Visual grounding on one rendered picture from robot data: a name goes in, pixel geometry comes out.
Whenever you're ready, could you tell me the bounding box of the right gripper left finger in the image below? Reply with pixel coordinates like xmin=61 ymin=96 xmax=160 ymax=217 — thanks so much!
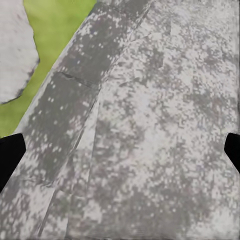
xmin=0 ymin=133 xmax=26 ymax=193

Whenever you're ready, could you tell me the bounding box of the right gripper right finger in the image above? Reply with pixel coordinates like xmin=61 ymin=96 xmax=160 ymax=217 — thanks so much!
xmin=224 ymin=132 xmax=240 ymax=173

